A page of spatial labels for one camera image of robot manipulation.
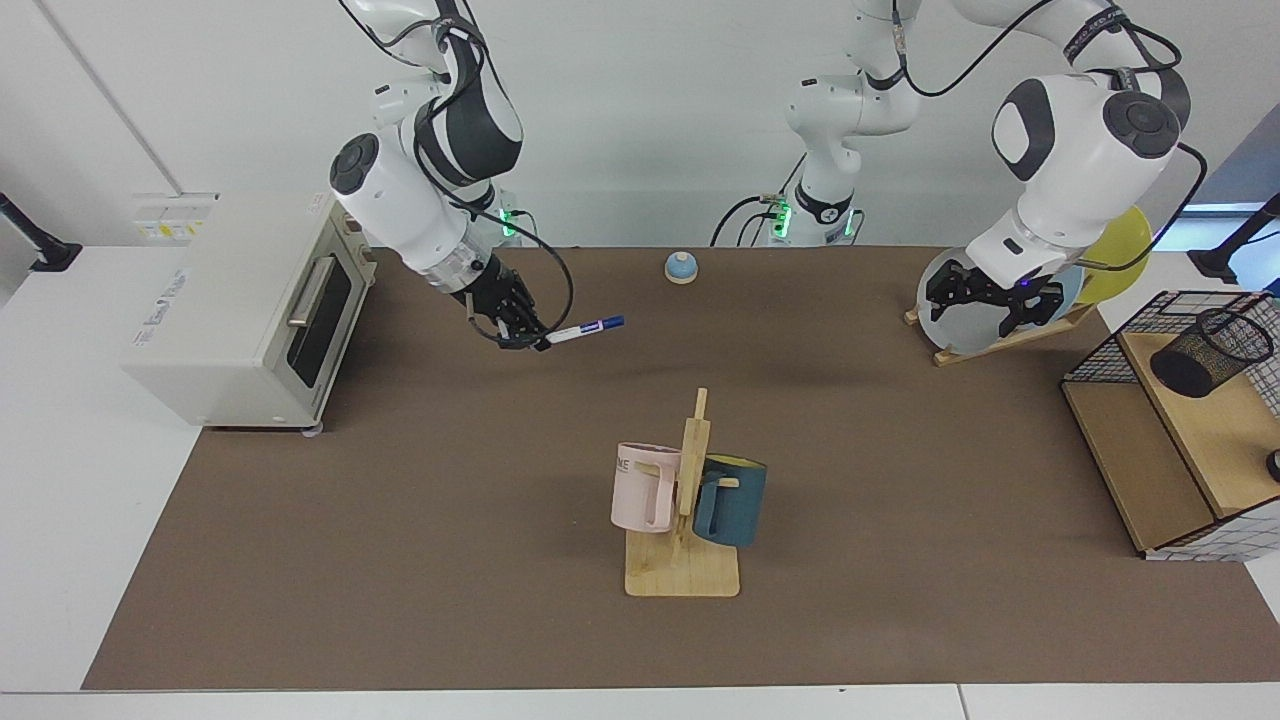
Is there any wooden cup stand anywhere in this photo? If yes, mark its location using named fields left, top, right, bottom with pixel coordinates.
left=625, top=388, right=741, bottom=598

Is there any black clamp stand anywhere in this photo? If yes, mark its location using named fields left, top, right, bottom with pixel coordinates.
left=1188, top=193, right=1280, bottom=286
left=0, top=190, right=83, bottom=273

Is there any black base cable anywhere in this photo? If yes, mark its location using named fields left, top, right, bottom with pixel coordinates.
left=710, top=155, right=793, bottom=248

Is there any brown table cloth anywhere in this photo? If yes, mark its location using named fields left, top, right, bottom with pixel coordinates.
left=82, top=246, right=1280, bottom=691

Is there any black mesh pen holder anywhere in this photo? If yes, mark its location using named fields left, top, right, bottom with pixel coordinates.
left=1150, top=308, right=1275, bottom=399

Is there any yellow plate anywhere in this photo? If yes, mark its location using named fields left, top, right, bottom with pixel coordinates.
left=1075, top=205, right=1153, bottom=306

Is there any grey plate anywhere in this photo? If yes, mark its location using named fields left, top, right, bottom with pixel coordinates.
left=917, top=247, right=1011, bottom=356

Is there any light blue plate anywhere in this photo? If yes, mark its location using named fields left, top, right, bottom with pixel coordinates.
left=1010, top=262, right=1086, bottom=331

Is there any blue and white marker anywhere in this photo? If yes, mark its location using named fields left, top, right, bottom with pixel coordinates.
left=545, top=316, right=626, bottom=348

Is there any pink cup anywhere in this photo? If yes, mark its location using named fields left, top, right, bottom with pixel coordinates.
left=611, top=442, right=683, bottom=534

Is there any dark teal cup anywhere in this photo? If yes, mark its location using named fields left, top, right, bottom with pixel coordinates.
left=692, top=455, right=768, bottom=548

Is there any wire basket with wooden floor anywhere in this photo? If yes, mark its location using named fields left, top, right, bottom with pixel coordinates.
left=1062, top=290, right=1280, bottom=563

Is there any white socket box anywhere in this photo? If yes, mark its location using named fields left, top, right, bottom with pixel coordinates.
left=133, top=193, right=219, bottom=246

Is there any wooden plate rack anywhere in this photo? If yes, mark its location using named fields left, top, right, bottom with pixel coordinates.
left=905, top=300, right=1096, bottom=368

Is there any pale toaster oven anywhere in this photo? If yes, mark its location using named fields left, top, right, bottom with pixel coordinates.
left=120, top=192, right=379, bottom=433

